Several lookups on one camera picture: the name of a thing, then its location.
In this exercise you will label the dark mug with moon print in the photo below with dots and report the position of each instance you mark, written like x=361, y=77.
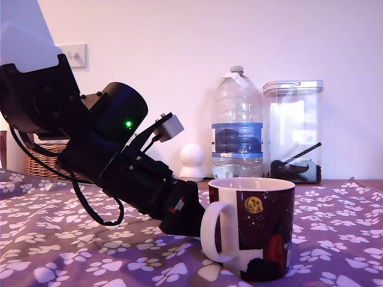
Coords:
x=263, y=224

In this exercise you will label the large clear water bottle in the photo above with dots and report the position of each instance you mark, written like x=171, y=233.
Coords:
x=236, y=119

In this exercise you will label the purple paw print tablecloth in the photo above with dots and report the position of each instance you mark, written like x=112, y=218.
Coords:
x=89, y=263

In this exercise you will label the woven wicker basket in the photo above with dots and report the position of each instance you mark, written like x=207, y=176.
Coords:
x=39, y=163

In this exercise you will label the black scoop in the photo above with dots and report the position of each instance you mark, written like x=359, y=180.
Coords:
x=302, y=154

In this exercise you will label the clear plastic storage container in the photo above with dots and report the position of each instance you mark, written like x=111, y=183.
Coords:
x=294, y=119

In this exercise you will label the brown wooden furniture piece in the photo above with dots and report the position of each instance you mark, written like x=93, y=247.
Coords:
x=2, y=149

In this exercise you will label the small white round camera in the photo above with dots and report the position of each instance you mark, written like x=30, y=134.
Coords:
x=192, y=155

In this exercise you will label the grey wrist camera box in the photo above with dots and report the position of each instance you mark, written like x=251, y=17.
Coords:
x=172, y=128

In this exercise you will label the white wall switch plate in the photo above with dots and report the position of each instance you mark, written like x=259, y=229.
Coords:
x=78, y=55

